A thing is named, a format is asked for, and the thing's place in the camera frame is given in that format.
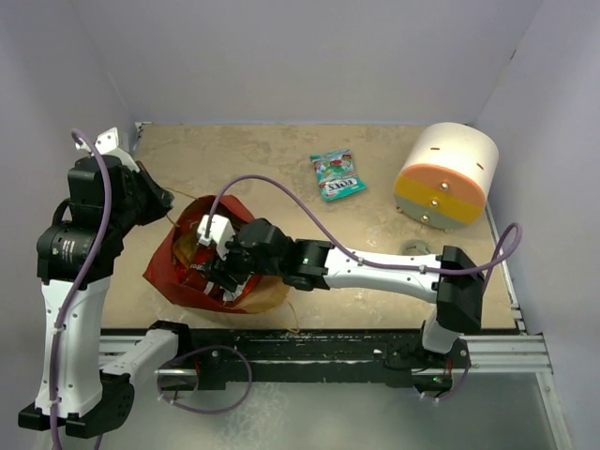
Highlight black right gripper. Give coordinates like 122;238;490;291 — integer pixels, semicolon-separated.
204;232;284;293

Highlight red paper bag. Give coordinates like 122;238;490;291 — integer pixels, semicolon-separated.
143;195;291;318

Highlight red chips bag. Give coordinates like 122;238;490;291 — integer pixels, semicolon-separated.
172;247;262;308

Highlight teal snack packet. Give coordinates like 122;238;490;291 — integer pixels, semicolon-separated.
309;149;367;202

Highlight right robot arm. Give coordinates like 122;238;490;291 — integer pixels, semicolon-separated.
196;215;485;367

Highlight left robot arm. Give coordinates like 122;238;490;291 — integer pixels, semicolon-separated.
18;156;193;439

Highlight yellow snack packet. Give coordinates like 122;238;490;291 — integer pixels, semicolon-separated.
172;213;203;268

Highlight clear tape roll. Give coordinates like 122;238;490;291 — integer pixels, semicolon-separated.
400;239;433;256

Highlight white cylinder toy drum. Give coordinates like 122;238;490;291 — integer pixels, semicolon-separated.
394;122;499;230

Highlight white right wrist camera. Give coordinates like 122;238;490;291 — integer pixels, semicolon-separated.
196;215;235;260

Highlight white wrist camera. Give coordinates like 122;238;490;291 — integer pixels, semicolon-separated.
71;127;140;173
196;215;235;260

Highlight metal corner bracket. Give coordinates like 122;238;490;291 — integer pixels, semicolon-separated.
131;122;152;154

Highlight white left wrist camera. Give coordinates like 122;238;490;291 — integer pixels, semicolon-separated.
71;127;140;173

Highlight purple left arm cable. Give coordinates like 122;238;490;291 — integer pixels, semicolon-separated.
49;128;254;450

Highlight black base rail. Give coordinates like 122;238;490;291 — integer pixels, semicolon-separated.
159;328;471;394

